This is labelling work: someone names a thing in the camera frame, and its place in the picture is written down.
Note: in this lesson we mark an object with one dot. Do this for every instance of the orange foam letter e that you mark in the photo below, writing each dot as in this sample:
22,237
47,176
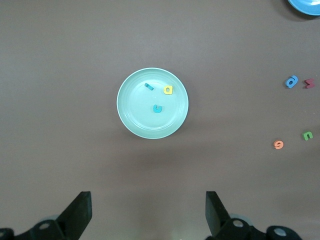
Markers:
275,145

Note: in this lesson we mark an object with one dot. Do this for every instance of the blue round plate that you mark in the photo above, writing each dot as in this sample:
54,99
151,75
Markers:
307,6

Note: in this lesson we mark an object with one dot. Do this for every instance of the green round plate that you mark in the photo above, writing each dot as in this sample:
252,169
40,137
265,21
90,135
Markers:
140,120

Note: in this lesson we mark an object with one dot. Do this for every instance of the red foam letter m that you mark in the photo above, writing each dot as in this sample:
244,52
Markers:
309,83

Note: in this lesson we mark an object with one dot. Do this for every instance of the teal foam letter c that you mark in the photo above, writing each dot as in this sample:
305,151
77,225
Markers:
157,112

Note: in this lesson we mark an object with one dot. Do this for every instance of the green foam letter u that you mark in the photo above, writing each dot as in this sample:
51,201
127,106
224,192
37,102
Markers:
304,137

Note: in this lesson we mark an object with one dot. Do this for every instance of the yellow foam letter a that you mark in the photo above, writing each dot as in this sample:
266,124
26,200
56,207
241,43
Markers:
171,90

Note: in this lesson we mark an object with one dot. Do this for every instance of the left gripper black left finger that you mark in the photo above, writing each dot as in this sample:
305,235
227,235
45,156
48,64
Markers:
77,217

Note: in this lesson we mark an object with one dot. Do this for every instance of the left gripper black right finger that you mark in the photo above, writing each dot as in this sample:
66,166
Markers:
217,217

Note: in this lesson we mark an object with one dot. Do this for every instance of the teal foam letter r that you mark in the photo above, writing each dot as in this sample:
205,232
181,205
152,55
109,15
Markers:
149,86

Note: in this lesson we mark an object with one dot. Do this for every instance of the brown table cover sheet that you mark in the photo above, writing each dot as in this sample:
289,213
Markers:
75,75

